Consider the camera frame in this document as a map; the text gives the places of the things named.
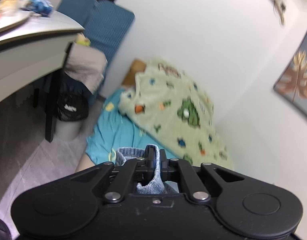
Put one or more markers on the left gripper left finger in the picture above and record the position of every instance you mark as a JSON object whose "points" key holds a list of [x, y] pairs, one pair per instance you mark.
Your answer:
{"points": [[123, 183]]}

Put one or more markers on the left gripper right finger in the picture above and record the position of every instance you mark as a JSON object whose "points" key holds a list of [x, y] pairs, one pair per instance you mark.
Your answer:
{"points": [[183, 173]]}

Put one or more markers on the blue denim jeans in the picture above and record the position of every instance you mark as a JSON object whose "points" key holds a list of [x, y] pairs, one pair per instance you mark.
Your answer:
{"points": [[151, 160]]}

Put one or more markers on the teal smiley bed sheet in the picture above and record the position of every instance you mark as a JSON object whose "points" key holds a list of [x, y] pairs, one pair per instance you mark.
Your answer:
{"points": [[114, 130]]}

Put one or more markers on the green cartoon fleece blanket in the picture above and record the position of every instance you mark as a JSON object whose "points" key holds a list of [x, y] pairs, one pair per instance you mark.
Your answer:
{"points": [[173, 109]]}

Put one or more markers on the black-lined waste bin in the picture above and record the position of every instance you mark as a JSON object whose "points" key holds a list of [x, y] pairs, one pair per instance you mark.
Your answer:
{"points": [[70, 112]]}

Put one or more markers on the black shoe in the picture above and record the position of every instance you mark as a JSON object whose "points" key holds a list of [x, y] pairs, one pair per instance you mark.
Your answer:
{"points": [[4, 231]]}

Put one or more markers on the grey cloth on chair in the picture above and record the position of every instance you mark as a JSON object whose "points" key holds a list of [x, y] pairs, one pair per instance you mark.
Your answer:
{"points": [[87, 65]]}

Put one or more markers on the gold leaf framed picture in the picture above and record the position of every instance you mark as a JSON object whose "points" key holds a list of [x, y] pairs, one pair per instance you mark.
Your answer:
{"points": [[292, 84]]}

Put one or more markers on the yellow plush toy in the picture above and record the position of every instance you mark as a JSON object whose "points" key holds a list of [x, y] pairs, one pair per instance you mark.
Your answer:
{"points": [[82, 40]]}

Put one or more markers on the blue quilted chair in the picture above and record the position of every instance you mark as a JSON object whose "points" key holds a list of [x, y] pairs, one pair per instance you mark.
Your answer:
{"points": [[106, 25]]}

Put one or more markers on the white black-edged desk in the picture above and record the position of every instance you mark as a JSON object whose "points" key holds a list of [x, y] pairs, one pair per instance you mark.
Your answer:
{"points": [[35, 49]]}

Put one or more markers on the tissue pack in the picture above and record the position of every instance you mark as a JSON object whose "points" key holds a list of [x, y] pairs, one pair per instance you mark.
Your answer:
{"points": [[41, 7]]}

